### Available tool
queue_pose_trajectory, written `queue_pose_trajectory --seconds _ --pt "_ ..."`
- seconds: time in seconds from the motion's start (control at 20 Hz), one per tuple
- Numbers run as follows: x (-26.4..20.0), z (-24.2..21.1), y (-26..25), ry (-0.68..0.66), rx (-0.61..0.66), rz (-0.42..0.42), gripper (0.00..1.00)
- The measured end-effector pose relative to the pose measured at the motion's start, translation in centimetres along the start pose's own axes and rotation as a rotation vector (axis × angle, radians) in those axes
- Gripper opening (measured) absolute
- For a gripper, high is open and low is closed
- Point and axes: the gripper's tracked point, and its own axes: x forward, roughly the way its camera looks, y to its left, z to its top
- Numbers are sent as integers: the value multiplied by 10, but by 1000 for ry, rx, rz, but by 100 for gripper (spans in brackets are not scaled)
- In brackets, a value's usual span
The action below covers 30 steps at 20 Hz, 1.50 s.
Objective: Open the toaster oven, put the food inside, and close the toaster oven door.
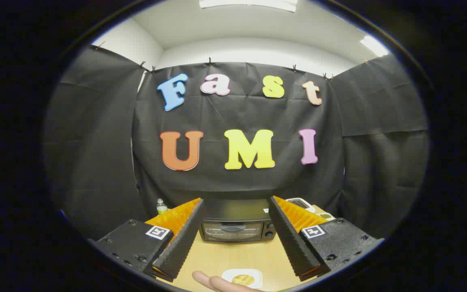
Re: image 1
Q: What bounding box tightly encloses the black toaster oven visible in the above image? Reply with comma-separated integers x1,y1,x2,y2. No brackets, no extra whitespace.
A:
198,199,276,243

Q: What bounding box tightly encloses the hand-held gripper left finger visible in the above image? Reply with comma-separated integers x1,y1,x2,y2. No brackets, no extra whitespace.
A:
89,198,205,283

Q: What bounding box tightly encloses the white pop-up toaster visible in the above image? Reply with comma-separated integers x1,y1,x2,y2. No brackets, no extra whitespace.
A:
285,198,316,213

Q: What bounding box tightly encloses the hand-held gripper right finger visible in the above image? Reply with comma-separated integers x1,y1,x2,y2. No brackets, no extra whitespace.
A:
268,196,385,282

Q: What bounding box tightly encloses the white square plate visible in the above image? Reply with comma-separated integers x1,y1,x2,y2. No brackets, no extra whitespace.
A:
221,268,263,289

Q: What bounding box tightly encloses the ceiling light panel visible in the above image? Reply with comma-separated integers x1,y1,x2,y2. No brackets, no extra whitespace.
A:
198,0,298,13
359,35,390,57

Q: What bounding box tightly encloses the round golden bread bun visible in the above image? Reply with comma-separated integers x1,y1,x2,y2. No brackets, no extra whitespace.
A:
232,274,255,286

